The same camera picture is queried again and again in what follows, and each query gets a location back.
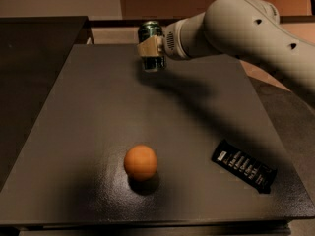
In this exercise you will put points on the black snack bar wrapper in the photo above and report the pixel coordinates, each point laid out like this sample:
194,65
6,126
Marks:
247,168

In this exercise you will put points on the orange fruit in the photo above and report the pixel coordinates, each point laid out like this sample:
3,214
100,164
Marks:
140,163

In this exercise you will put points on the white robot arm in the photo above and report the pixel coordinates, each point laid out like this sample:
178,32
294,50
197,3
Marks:
248,30

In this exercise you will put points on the green soda can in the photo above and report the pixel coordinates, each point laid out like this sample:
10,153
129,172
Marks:
150,47

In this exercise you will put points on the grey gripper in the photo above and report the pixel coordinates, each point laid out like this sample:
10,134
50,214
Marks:
170,41

